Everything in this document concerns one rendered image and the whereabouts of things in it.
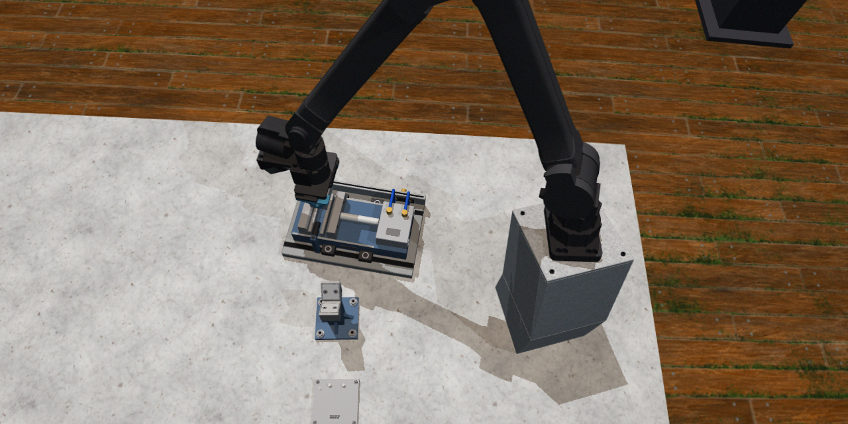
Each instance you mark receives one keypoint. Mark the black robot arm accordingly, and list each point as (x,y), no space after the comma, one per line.
(571,197)

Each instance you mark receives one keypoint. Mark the narrow grey metal bar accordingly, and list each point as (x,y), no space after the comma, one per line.
(313,220)

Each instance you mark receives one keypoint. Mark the grey flat bar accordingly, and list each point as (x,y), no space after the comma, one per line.
(327,215)

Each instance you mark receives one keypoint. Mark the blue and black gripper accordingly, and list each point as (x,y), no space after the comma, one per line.
(321,180)

